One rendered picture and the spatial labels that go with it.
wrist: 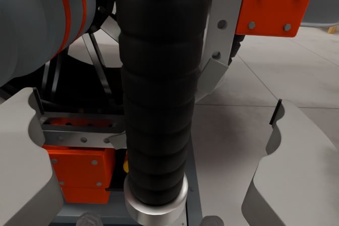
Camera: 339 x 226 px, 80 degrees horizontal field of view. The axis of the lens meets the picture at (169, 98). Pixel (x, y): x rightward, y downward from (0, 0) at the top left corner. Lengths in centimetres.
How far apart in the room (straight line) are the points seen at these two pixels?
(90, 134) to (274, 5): 37
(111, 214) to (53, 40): 62
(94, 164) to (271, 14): 40
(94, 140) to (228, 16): 32
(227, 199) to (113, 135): 79
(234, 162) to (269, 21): 100
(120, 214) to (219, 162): 65
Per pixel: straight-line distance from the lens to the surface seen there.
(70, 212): 80
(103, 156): 44
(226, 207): 107
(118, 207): 77
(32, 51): 22
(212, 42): 31
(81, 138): 44
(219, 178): 115
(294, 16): 34
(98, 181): 51
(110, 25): 42
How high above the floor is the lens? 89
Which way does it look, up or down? 32 degrees down
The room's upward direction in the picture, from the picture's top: 4 degrees clockwise
